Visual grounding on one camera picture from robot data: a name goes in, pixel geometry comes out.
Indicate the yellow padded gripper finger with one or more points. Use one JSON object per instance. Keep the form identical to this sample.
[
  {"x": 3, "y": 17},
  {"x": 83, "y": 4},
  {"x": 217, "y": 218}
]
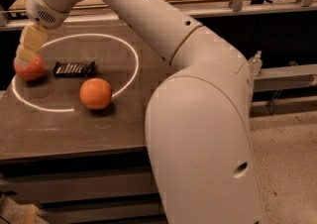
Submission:
[{"x": 32, "y": 39}]

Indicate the red apple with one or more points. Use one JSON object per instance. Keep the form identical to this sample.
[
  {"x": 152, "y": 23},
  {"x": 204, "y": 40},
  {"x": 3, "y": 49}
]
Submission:
[{"x": 30, "y": 70}]

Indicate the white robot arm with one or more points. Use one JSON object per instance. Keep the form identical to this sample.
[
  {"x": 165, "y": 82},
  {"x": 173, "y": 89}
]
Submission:
[{"x": 197, "y": 121}]

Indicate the black snack bar wrapper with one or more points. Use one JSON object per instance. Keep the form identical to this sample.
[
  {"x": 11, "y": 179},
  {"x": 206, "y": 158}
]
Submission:
[{"x": 73, "y": 69}]

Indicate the orange fruit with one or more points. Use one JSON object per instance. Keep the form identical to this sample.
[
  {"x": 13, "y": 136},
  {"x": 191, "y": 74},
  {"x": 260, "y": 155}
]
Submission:
[{"x": 95, "y": 93}]

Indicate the clear sanitizer bottle right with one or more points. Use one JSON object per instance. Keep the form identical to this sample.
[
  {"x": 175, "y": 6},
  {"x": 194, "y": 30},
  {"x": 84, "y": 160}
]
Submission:
[{"x": 256, "y": 63}]

